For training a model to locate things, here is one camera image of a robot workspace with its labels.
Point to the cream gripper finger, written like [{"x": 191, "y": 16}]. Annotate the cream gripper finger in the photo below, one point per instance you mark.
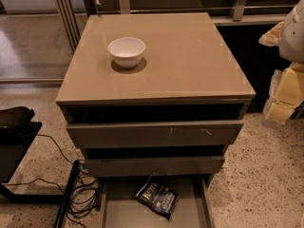
[
  {"x": 272, "y": 37},
  {"x": 277, "y": 113}
]

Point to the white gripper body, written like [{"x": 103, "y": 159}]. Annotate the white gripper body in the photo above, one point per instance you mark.
[{"x": 293, "y": 39}]

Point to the blue chip bag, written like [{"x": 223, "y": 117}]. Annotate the blue chip bag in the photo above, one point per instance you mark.
[{"x": 158, "y": 197}]

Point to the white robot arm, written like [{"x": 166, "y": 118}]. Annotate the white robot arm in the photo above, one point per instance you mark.
[{"x": 291, "y": 48}]

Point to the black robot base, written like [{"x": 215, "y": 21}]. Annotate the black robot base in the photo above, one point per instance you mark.
[{"x": 17, "y": 132}]

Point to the top drawer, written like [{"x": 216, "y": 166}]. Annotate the top drawer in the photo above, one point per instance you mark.
[{"x": 125, "y": 135}]

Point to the middle drawer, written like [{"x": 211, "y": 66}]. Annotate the middle drawer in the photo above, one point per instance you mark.
[{"x": 154, "y": 166}]

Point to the tan drawer cabinet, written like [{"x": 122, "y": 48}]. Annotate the tan drawer cabinet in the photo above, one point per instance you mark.
[{"x": 187, "y": 73}]

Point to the open bottom drawer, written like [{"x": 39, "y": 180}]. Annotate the open bottom drawer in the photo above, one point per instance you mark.
[{"x": 121, "y": 209}]

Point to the white ceramic bowl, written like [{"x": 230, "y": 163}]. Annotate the white ceramic bowl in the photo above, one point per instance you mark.
[{"x": 126, "y": 52}]

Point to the metal railing frame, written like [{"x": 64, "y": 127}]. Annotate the metal railing frame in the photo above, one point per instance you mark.
[{"x": 225, "y": 12}]

